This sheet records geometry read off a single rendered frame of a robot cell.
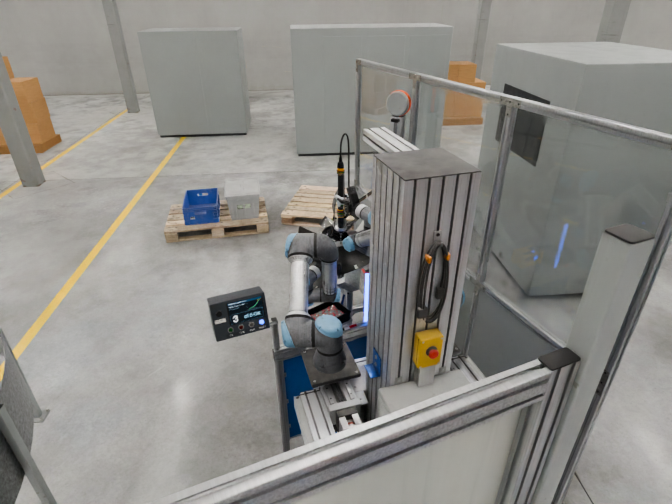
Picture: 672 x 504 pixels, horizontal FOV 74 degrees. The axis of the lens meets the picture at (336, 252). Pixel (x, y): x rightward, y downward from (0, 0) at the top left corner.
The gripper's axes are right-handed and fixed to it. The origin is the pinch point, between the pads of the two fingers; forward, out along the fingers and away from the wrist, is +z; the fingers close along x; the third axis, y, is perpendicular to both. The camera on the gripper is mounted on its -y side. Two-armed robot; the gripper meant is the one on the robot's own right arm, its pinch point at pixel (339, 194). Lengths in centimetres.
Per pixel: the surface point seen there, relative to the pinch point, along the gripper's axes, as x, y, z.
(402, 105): 63, -37, 24
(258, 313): -68, 34, -33
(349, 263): -7.1, 32.8, -20.7
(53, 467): -182, 151, 40
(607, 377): 46, 47, -142
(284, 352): -56, 67, -31
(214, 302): -86, 25, -25
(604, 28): 587, -53, 195
